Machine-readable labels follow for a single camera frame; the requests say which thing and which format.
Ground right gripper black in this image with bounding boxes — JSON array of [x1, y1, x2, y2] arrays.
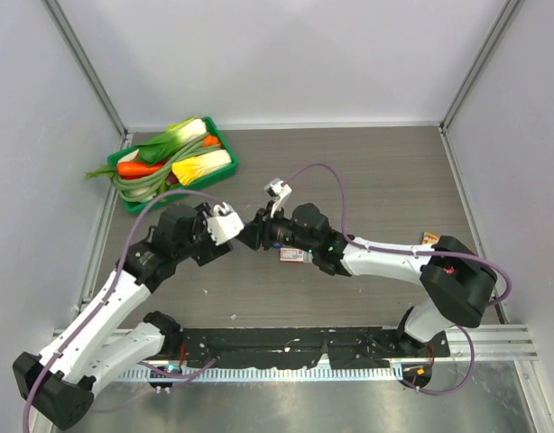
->
[[234, 200, 317, 254]]

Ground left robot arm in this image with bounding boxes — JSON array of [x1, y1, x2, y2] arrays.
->
[[13, 203, 244, 430]]

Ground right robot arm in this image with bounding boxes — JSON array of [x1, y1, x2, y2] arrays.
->
[[237, 203, 497, 356]]

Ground red white staple box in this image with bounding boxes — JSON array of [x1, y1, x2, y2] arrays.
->
[[280, 247, 312, 263]]

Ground yellow white toy cabbage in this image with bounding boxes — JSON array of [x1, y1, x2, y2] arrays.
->
[[171, 150, 232, 186]]

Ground green toy long beans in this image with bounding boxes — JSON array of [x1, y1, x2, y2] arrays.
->
[[111, 140, 217, 203]]

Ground green plastic tray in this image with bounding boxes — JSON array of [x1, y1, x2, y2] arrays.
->
[[88, 116, 239, 216]]

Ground small orange toy carrot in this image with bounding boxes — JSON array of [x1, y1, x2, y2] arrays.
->
[[202, 134, 220, 148]]

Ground green white toy bok choy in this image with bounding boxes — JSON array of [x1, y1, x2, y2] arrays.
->
[[137, 117, 208, 165]]

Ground white toy radish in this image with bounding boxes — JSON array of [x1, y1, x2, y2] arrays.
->
[[117, 149, 139, 164]]

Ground colourful candy bag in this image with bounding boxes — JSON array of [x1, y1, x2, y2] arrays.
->
[[421, 231, 440, 245]]

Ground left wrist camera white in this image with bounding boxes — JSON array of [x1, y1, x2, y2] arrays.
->
[[206, 202, 245, 245]]

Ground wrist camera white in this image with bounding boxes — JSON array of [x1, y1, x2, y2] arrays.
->
[[206, 202, 245, 245], [264, 178, 292, 218]]

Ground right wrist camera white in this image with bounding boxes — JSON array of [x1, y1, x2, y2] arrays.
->
[[264, 178, 292, 218]]

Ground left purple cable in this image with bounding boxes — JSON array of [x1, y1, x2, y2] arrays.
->
[[22, 189, 228, 430]]

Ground purple cable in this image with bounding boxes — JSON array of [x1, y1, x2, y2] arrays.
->
[[283, 162, 515, 394], [22, 189, 228, 430]]

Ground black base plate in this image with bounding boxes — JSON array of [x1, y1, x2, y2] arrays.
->
[[168, 327, 450, 370]]

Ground white slotted cable duct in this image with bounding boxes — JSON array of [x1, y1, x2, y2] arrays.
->
[[115, 364, 402, 383]]

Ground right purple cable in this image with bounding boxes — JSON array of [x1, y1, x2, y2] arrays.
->
[[283, 162, 515, 394]]

